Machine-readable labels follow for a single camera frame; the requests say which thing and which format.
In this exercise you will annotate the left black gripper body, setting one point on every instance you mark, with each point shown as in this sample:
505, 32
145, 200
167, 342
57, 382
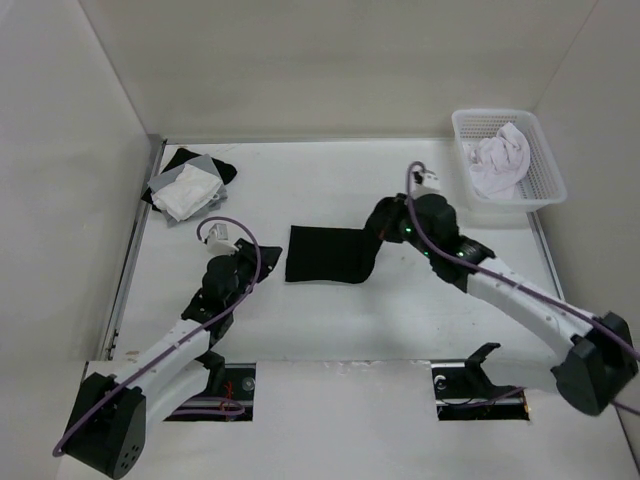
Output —
246, 269

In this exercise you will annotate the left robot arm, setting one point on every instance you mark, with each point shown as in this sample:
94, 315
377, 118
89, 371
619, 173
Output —
113, 413

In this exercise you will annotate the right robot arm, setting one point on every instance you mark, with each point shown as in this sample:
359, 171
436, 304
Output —
595, 357

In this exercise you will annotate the white tank top in basket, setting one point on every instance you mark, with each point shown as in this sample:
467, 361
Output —
499, 163

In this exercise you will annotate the folded white tank top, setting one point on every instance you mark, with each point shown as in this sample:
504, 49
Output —
192, 189

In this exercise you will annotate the folded grey tank top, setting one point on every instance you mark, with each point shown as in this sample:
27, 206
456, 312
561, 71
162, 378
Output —
161, 180

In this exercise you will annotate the white plastic basket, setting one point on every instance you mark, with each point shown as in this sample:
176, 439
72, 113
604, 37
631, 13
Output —
541, 186

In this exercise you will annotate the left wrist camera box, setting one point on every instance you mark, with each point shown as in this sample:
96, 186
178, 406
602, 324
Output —
217, 241

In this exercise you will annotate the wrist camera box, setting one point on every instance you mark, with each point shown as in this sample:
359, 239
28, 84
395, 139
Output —
217, 241
425, 182

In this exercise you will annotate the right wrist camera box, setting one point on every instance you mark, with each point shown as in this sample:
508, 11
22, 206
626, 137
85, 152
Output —
425, 182

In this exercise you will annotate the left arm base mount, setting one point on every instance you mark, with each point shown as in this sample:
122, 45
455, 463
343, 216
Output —
227, 397

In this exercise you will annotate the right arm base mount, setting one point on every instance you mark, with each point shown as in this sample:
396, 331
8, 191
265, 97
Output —
463, 391

